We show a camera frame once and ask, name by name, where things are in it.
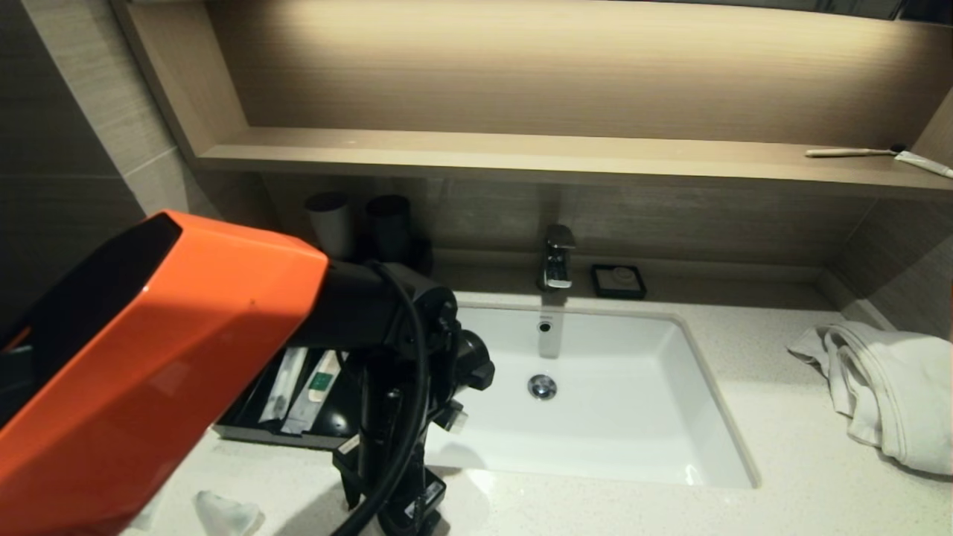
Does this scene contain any black glossy box drawer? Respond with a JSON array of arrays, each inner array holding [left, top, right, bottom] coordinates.
[[214, 346, 366, 451]]

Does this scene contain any green label sachet in drawer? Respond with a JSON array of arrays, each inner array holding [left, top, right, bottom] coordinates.
[[281, 350, 343, 436]]

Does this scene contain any white packet green print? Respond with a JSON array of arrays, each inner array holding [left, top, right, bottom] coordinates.
[[259, 346, 310, 424]]

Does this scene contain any flat clear plastic packet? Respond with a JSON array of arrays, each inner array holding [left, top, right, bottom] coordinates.
[[194, 489, 264, 536]]

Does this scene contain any white ceramic sink basin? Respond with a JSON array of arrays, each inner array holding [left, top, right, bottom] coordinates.
[[424, 300, 762, 491]]

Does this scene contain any chrome sink faucet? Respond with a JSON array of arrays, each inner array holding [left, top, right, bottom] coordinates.
[[538, 225, 577, 293]]

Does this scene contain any black square soap dish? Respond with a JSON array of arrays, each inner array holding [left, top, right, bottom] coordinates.
[[590, 264, 648, 301]]

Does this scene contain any black cup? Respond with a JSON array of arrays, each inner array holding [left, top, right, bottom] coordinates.
[[365, 195, 412, 263]]

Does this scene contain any grey cup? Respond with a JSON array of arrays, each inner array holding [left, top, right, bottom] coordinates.
[[305, 192, 355, 260]]

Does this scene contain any white towel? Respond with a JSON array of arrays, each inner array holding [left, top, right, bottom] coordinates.
[[785, 320, 953, 477]]

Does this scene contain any beige toothbrush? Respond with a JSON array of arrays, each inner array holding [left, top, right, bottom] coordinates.
[[804, 144, 905, 159]]

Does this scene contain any white toothpaste tube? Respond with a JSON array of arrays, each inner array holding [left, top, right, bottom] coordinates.
[[892, 150, 953, 181]]

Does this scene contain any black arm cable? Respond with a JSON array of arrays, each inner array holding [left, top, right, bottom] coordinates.
[[328, 261, 433, 536]]

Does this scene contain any wooden wall shelf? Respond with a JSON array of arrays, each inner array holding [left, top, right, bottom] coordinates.
[[195, 125, 953, 200]]

